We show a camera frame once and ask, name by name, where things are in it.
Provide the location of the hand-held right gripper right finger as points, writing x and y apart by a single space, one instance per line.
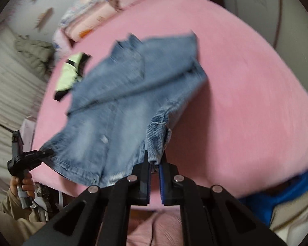
162 184

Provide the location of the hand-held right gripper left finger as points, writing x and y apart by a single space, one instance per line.
148 184

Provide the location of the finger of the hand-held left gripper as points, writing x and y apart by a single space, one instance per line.
47 153

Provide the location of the blue denim jacket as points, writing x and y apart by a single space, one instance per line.
113 94

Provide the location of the person's left forearm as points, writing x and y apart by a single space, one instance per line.
10 210

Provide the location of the person's left hand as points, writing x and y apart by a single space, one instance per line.
28 184

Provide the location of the white paper bag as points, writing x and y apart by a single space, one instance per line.
28 130

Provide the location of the white curtain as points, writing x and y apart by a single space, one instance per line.
7 94

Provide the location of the folded green black garment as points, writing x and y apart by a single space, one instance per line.
66 74

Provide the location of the beige puffer jacket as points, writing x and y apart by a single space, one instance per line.
34 56

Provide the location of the white cushion with blue print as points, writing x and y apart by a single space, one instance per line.
60 43

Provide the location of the bed with pink sheet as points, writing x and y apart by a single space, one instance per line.
233 94

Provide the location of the blue plastic stool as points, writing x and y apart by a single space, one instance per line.
285 187

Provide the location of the folded pink quilt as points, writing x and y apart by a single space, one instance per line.
92 23

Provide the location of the wardrobe with floral sliding doors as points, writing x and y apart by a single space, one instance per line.
285 10

